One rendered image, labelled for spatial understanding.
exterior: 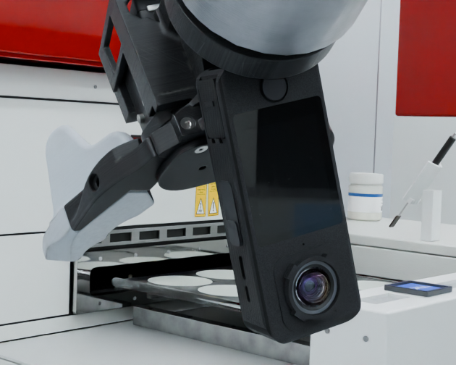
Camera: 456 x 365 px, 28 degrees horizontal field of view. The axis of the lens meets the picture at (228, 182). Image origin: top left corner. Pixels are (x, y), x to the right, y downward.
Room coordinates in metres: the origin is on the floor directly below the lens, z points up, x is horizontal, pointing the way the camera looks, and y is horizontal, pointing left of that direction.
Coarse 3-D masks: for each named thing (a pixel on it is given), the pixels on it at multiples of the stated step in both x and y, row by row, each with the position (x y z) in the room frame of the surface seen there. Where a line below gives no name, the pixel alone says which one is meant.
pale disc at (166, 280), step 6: (162, 276) 1.44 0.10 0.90; (168, 276) 1.44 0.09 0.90; (174, 276) 1.45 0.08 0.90; (180, 276) 1.45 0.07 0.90; (186, 276) 1.45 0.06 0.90; (156, 282) 1.38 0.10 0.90; (162, 282) 1.38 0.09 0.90; (168, 282) 1.38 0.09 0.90; (174, 282) 1.38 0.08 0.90; (180, 282) 1.38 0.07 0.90; (186, 282) 1.39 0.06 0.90; (192, 282) 1.39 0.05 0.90; (198, 282) 1.39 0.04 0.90; (204, 282) 1.39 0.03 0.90; (210, 282) 1.39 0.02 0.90
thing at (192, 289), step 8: (176, 272) 1.48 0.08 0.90; (184, 272) 1.49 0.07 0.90; (192, 272) 1.49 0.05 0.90; (136, 280) 1.39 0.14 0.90; (144, 280) 1.39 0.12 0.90; (216, 280) 1.42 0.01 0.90; (224, 280) 1.42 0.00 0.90; (232, 280) 1.42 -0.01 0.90; (360, 280) 1.47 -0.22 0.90; (368, 280) 1.47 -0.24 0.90; (376, 280) 1.47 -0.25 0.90; (384, 280) 1.48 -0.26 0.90; (176, 288) 1.33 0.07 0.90; (184, 288) 1.33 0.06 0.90; (192, 288) 1.33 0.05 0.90; (216, 296) 1.28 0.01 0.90; (224, 296) 1.28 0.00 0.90; (232, 296) 1.28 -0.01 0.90
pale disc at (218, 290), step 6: (198, 288) 1.34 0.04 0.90; (204, 288) 1.34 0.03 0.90; (210, 288) 1.34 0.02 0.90; (216, 288) 1.34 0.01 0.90; (222, 288) 1.35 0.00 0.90; (228, 288) 1.35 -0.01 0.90; (234, 288) 1.35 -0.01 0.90; (216, 294) 1.29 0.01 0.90; (222, 294) 1.30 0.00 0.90; (228, 294) 1.30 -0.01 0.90; (234, 294) 1.30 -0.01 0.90
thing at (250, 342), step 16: (144, 320) 1.42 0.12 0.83; (160, 320) 1.40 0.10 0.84; (176, 320) 1.38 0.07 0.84; (192, 320) 1.35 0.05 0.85; (208, 320) 1.35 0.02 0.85; (192, 336) 1.35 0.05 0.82; (208, 336) 1.33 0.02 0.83; (224, 336) 1.31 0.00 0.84; (240, 336) 1.29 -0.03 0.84; (256, 336) 1.27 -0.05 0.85; (256, 352) 1.27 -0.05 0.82; (272, 352) 1.25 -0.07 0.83; (288, 352) 1.23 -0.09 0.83; (304, 352) 1.21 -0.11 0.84
